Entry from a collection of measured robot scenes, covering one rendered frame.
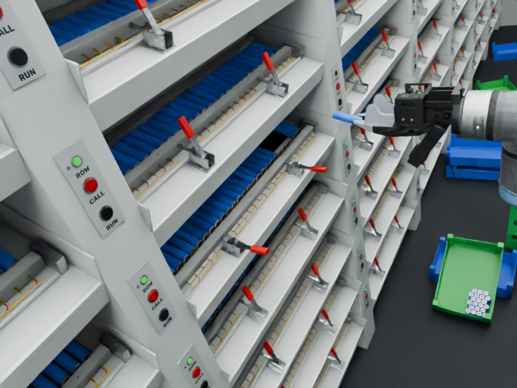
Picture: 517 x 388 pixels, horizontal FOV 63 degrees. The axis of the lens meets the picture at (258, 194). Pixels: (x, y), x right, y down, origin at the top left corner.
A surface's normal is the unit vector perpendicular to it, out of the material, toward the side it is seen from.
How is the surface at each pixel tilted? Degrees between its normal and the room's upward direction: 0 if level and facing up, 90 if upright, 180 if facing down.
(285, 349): 19
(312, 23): 90
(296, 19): 90
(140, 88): 109
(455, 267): 26
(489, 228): 0
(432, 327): 0
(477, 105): 38
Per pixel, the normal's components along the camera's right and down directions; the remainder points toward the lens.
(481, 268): -0.43, -0.45
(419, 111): -0.51, 0.58
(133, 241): 0.83, 0.14
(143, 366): 0.05, -0.71
